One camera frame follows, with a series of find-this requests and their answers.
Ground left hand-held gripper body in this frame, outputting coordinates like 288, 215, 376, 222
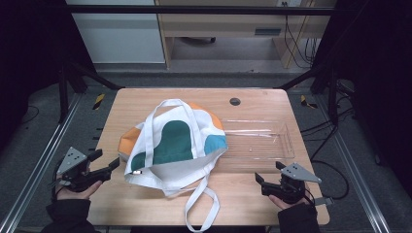
56, 146, 113, 193

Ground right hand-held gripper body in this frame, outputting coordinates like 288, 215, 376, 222
260, 162, 323, 205

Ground clear plastic tray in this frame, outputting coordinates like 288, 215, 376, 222
213, 117, 296, 164

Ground white tote bag coloured patches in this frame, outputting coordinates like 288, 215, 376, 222
117, 98, 229, 233

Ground person's right hand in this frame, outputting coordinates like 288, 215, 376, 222
267, 194, 313, 212

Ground person's left hand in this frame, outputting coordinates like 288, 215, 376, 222
55, 181, 103, 202

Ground grey tape piece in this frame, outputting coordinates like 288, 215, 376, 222
313, 196, 335, 207

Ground yellow black tape strip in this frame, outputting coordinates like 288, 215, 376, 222
92, 92, 107, 111
299, 94, 319, 110

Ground black metal stand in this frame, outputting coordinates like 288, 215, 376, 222
57, 60, 126, 124
274, 61, 342, 128

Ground white cabinet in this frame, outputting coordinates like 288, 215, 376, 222
65, 0, 166, 65

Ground black curtain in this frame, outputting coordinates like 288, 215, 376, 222
310, 0, 412, 190
0, 0, 96, 153

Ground light wooden desk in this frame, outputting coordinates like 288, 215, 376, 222
154, 0, 338, 70

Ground right hand-held gripper black cable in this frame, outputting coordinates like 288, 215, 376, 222
302, 187, 318, 208

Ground hand-held gripper black cable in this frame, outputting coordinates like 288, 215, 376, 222
302, 187, 318, 208
50, 161, 66, 203

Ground left hand-held gripper black cable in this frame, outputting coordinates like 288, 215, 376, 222
50, 161, 66, 203

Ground aluminium rail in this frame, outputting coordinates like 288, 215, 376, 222
0, 92, 84, 233
314, 94, 394, 233

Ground thin black floor cable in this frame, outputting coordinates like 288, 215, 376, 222
18, 104, 41, 126

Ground black hanging cables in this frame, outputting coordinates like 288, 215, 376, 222
282, 1, 321, 70

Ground black horizontal frame bar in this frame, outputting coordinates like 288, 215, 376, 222
64, 4, 338, 17

